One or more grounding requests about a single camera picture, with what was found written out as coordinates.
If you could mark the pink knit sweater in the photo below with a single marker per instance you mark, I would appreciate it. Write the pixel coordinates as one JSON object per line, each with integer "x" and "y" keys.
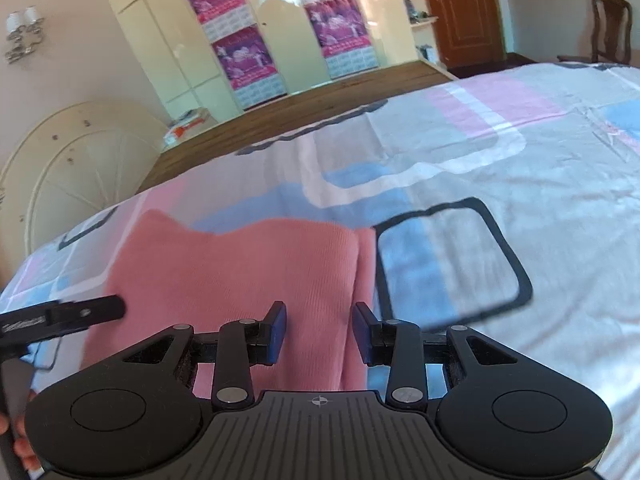
{"x": 240, "y": 270}

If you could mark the printed bed sheet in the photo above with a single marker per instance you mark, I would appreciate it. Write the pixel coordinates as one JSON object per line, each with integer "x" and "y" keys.
{"x": 525, "y": 160}

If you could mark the person's left hand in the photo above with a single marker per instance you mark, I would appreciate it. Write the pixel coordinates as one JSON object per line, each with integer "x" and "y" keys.
{"x": 26, "y": 447}

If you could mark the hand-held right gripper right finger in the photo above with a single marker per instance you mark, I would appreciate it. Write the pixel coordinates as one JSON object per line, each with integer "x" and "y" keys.
{"x": 364, "y": 332}

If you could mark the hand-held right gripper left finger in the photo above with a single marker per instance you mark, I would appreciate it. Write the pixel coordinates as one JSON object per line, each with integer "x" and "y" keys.
{"x": 274, "y": 332}

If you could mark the dark wooden chair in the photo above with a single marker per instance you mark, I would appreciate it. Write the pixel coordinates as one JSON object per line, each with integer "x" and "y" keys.
{"x": 607, "y": 25}

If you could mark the cream corner shelf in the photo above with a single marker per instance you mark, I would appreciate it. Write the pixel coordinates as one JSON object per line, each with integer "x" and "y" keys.
{"x": 417, "y": 20}

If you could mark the silver wall lamp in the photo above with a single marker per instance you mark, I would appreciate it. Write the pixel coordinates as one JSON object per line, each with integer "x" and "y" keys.
{"x": 22, "y": 32}

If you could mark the brown wooden door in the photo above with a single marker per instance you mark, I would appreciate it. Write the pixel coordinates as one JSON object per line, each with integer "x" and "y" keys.
{"x": 460, "y": 10}

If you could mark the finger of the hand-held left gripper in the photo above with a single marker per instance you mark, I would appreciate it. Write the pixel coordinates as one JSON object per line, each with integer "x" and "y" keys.
{"x": 90, "y": 312}
{"x": 12, "y": 352}

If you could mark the cream round headboard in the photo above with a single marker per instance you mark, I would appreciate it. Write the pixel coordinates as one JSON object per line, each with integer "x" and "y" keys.
{"x": 75, "y": 160}

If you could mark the cream wardrobe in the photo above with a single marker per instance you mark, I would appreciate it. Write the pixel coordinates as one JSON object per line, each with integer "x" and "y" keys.
{"x": 280, "y": 50}

